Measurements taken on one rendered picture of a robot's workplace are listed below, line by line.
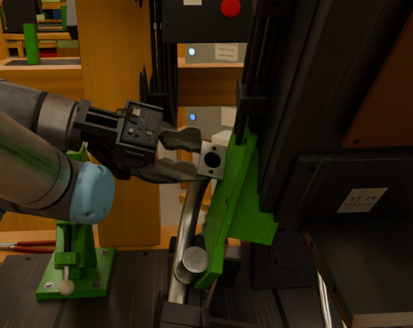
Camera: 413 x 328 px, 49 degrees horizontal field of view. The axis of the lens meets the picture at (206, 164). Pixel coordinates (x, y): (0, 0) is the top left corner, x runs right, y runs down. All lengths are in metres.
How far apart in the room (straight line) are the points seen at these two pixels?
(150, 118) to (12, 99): 0.18
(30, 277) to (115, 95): 0.40
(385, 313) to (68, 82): 0.79
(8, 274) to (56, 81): 0.42
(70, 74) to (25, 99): 0.40
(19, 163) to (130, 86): 0.51
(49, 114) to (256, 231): 0.32
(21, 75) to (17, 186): 0.61
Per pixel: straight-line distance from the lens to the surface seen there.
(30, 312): 0.92
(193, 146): 0.70
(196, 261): 0.66
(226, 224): 0.63
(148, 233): 1.07
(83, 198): 0.54
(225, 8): 0.82
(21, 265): 1.05
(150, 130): 0.62
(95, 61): 0.94
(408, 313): 0.55
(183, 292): 0.75
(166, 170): 0.67
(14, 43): 10.33
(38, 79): 1.07
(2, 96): 0.66
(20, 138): 0.47
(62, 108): 0.65
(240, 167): 0.60
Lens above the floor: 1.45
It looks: 22 degrees down
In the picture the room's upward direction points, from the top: straight up
